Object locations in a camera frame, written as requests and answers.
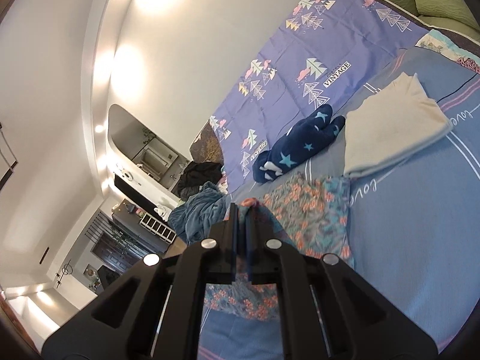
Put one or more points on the cream folded garment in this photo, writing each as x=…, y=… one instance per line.
x=391, y=126

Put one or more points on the floral teal orange garment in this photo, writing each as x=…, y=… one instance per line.
x=311, y=215

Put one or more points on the dark patterned pillow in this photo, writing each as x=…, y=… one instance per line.
x=206, y=147

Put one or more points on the black clothes pile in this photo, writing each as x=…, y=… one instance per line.
x=195, y=176

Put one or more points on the blue-grey crumpled blanket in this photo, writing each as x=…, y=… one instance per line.
x=193, y=220

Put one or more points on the navy star fleece garment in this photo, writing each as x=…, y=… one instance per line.
x=307, y=138

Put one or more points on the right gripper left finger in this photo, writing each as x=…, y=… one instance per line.
x=152, y=312

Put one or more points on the white shelf rack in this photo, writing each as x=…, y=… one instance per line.
x=158, y=228

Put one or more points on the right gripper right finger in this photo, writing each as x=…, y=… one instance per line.
x=327, y=310

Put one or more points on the purple tree-print quilt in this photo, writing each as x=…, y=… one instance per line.
x=323, y=53

